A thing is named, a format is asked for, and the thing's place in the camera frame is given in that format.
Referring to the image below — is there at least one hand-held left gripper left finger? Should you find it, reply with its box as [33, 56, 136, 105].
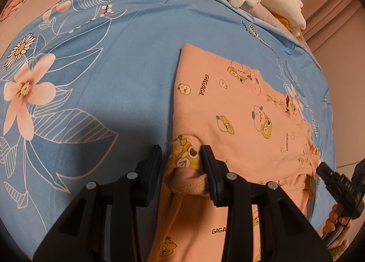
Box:
[33, 144, 162, 262]

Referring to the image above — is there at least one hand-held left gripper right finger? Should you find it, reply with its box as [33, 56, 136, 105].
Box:
[201, 145, 333, 262]

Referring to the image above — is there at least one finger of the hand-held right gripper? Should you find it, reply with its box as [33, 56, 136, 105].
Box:
[316, 162, 333, 187]

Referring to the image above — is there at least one pink printed baby romper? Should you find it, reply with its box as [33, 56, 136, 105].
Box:
[148, 43, 323, 262]

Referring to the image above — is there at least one person's right hand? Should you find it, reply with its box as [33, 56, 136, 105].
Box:
[323, 204, 351, 234]

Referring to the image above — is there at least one blue floral blanket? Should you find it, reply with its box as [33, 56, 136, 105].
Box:
[0, 0, 334, 251]

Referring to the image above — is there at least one pink curtain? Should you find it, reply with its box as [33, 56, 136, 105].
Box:
[294, 0, 365, 55]

